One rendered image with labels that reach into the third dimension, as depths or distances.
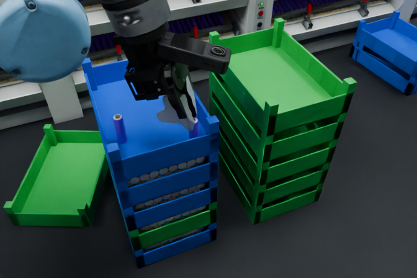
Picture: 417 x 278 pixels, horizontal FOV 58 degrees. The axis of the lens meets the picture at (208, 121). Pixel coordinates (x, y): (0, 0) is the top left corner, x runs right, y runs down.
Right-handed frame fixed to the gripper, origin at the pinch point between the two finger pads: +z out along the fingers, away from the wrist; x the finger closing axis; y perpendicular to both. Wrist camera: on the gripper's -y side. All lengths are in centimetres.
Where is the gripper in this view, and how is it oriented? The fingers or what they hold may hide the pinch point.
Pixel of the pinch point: (193, 120)
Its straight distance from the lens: 69.6
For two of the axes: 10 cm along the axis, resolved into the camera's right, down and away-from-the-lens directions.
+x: -1.3, 6.7, -7.3
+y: -9.6, 1.0, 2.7
